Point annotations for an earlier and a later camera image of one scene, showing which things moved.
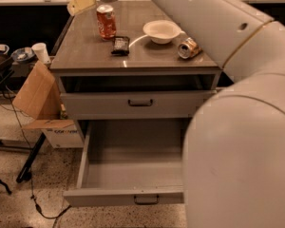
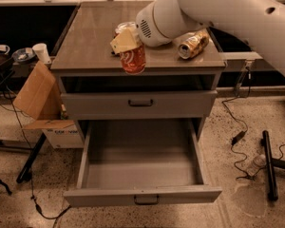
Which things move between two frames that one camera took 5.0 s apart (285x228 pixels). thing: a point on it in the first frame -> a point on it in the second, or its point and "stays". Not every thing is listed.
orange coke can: [106, 21] -> [133, 61]
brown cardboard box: [38, 100] stays
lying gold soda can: [189, 48] stays
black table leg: [26, 173] stays
